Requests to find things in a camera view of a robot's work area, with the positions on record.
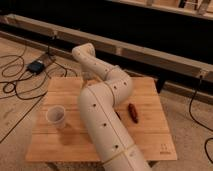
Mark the black cable right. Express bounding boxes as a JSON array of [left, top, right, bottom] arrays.
[[188, 75, 213, 165]]

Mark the long wooden beam frame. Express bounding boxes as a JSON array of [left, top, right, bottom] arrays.
[[0, 13, 213, 101]]

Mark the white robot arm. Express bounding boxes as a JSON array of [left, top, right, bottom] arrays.
[[72, 43, 152, 171]]

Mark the small wooden table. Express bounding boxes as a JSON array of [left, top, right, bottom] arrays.
[[26, 77, 177, 164]]

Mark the translucent plastic cup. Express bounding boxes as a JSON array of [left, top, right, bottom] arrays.
[[46, 105, 66, 129]]

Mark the black power adapter box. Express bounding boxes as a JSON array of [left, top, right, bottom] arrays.
[[27, 61, 45, 75]]

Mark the red brown sausage toy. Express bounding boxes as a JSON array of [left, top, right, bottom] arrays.
[[128, 103, 139, 123]]

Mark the black floor cable left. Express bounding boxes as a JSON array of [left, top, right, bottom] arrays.
[[0, 43, 78, 144]]

